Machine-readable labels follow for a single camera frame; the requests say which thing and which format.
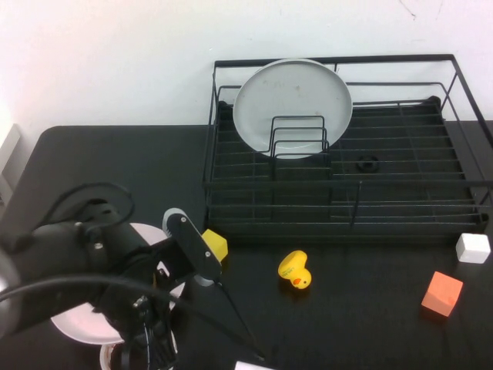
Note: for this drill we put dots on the white flat object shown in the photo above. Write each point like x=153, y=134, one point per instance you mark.
x=246, y=366

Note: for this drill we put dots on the black round drain plug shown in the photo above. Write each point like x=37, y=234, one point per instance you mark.
x=362, y=166

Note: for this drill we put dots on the pink round plate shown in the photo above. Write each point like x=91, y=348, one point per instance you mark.
x=84, y=327

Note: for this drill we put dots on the yellow foam cube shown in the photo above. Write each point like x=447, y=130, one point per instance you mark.
x=218, y=246

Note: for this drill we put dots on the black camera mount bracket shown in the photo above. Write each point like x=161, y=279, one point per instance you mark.
x=173, y=260

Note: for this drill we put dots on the orange foam cube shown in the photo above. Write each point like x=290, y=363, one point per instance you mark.
x=441, y=293

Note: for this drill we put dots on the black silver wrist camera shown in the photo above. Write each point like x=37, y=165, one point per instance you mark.
x=192, y=246

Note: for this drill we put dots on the grey round plate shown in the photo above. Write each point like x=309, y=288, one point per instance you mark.
x=292, y=92

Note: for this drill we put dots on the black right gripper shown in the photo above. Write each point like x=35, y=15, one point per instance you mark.
x=135, y=308

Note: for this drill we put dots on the yellow rubber duck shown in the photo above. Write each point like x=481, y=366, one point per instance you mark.
x=292, y=268

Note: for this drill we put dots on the white tape roll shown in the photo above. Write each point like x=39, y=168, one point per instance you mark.
x=104, y=356

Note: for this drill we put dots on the white foam cube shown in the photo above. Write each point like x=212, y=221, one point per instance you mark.
x=473, y=248

